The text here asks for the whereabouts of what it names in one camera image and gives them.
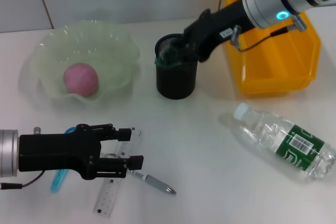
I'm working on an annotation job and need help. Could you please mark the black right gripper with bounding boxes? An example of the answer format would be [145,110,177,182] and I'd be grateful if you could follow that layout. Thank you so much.
[172,0,256,63]

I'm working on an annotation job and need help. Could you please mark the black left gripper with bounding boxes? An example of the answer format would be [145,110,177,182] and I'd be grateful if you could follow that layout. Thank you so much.
[18,123,132,180]

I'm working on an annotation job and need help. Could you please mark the green plastic scrap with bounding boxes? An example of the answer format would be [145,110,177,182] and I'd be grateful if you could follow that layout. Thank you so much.
[154,45,184,69]

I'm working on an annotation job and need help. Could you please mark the pink peach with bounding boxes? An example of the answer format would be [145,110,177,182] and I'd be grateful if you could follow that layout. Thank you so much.
[64,62,99,96]

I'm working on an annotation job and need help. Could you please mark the clear green-labelled water bottle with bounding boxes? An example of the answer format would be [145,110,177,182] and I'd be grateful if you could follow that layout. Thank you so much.
[233,102,336,182]

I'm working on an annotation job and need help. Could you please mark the grey and clear pen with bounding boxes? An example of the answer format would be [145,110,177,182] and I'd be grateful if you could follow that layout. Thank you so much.
[101,152,177,196]

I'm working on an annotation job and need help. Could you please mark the transparent plastic ruler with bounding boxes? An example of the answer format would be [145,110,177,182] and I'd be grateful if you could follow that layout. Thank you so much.
[92,126,144,218]

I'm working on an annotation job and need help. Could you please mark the blue scissors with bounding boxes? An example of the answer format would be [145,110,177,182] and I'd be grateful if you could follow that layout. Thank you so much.
[49,126,79,194]

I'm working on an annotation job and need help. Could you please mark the pale green glass fruit plate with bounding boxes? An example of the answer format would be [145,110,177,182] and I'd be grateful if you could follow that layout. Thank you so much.
[30,19,142,104]

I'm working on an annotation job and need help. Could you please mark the black mesh cup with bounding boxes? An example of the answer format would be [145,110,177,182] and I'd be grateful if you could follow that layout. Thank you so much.
[154,33,198,100]

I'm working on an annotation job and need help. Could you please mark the yellow plastic bin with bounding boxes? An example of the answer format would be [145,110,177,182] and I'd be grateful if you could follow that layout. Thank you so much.
[222,0,321,96]

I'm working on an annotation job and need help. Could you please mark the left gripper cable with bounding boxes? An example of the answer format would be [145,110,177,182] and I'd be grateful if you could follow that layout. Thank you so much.
[0,170,45,190]

